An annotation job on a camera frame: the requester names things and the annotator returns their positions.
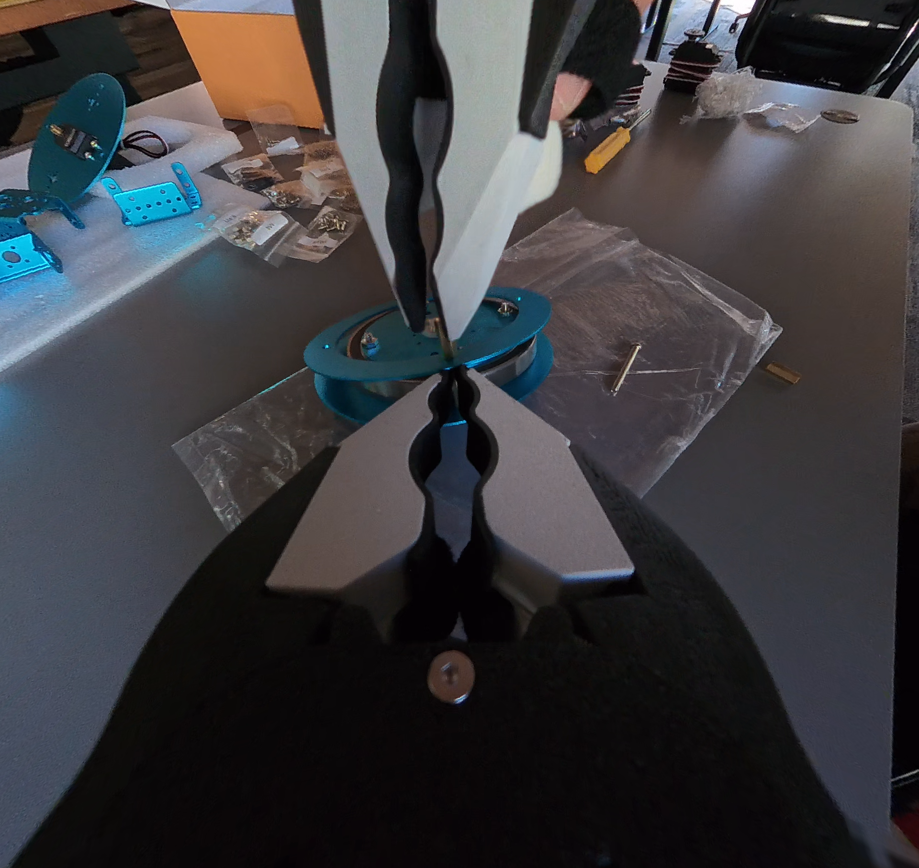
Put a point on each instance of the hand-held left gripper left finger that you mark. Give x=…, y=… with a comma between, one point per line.
x=344, y=523

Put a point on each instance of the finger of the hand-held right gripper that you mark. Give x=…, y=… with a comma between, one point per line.
x=352, y=93
x=488, y=93

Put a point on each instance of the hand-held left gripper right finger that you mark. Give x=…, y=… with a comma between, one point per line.
x=553, y=516

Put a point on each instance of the blue round turntable assembly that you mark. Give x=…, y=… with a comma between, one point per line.
x=344, y=351

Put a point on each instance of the grey desk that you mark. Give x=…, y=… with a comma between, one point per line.
x=790, y=272

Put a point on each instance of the black servo motor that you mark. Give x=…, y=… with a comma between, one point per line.
x=689, y=64
x=633, y=93

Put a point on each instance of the orange and white cardboard box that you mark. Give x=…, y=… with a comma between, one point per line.
x=244, y=64

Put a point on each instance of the yellow plastic tool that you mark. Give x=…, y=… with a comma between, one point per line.
x=607, y=152

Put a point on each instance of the long steel screw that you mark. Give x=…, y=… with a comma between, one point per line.
x=624, y=369

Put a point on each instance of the pile of small hardware bags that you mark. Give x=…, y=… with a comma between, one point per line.
x=258, y=229

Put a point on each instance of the small clear plastic wrapper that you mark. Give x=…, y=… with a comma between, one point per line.
x=782, y=118

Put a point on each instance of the clear plastic bag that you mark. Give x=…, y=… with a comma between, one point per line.
x=646, y=294

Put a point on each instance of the blue oval plate with servo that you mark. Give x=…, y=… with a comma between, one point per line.
x=86, y=103

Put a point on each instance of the white foam sheet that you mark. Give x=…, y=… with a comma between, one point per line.
x=108, y=251

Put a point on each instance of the wooden top table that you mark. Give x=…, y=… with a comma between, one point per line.
x=43, y=10

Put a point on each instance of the blue arched metal bracket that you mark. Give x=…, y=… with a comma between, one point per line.
x=43, y=202

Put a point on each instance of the small blue metal bracket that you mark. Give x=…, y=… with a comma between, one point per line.
x=21, y=258

